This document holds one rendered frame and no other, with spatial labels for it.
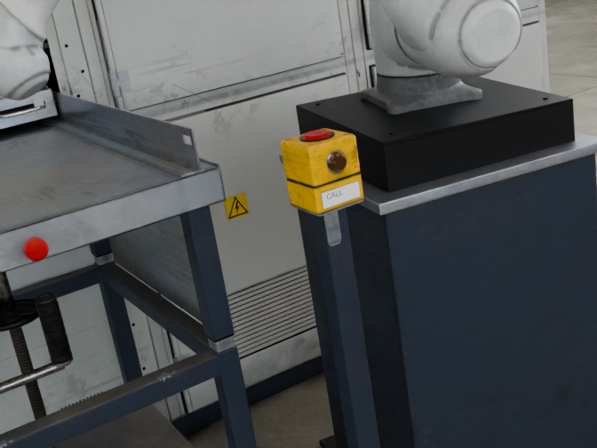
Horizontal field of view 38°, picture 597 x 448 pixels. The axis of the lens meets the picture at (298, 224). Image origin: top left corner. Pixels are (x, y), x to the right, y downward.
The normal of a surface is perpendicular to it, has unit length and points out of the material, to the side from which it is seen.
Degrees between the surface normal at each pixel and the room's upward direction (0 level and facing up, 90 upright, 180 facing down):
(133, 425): 0
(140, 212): 90
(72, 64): 90
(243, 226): 90
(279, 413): 0
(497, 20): 97
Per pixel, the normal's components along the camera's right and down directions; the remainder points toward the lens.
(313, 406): -0.15, -0.93
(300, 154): -0.84, 0.29
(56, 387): 0.52, 0.21
